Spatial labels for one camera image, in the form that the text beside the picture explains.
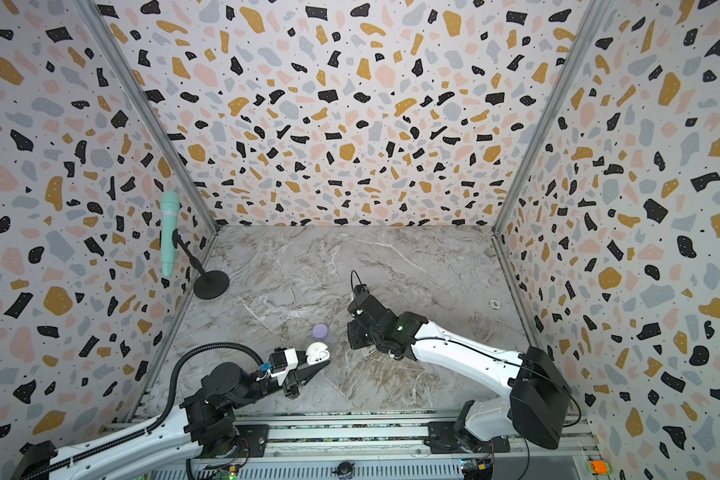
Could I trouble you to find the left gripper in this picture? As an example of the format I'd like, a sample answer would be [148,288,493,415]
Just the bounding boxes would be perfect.
[234,349,332,411]

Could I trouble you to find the white earbud charging case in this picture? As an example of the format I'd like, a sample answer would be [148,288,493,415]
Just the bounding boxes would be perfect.
[305,342,330,365]

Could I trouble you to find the purple earbud charging case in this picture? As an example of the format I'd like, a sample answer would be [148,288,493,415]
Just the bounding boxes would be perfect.
[312,323,329,340]

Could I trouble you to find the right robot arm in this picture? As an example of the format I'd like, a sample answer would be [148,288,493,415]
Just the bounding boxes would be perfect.
[347,284,574,453]

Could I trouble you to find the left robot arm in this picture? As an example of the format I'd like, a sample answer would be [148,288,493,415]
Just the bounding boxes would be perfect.
[11,342,330,479]

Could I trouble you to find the black microphone stand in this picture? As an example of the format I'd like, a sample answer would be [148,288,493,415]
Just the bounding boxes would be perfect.
[172,230,230,300]

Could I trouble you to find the orange button box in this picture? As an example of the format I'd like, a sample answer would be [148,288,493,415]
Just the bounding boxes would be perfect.
[588,460,611,475]

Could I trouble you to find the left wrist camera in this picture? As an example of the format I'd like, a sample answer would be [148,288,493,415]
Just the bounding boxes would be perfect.
[261,348,305,386]

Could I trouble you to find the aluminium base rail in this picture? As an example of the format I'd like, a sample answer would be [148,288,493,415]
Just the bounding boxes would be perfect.
[132,411,612,479]

